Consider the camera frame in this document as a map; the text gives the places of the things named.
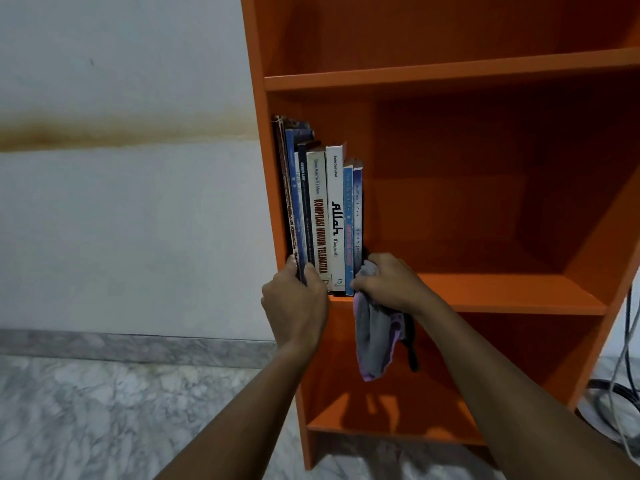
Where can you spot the person's right hand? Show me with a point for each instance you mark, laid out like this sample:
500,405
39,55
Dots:
395,284

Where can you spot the person's left hand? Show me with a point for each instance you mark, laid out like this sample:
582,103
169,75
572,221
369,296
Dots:
295,309

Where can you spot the purple cleaning cloth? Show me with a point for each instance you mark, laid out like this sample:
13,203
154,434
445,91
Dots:
375,334

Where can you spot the small green cover book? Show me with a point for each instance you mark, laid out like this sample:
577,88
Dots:
348,229

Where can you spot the dark blue boat cover book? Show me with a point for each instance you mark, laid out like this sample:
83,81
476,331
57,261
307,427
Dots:
358,219

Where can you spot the white cover book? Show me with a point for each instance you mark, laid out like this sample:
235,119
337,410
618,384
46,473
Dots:
336,219

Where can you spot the cream red-titled cover book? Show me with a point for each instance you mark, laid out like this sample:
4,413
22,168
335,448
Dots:
317,219

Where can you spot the dark worn comic magazine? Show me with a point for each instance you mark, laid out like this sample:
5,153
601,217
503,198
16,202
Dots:
282,169

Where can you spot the orange wooden bookshelf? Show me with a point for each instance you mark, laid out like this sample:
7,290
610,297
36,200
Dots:
475,159

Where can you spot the person's right forearm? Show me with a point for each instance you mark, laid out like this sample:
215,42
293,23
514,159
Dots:
525,404

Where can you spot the person's left forearm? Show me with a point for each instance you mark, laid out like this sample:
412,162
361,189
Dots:
240,419

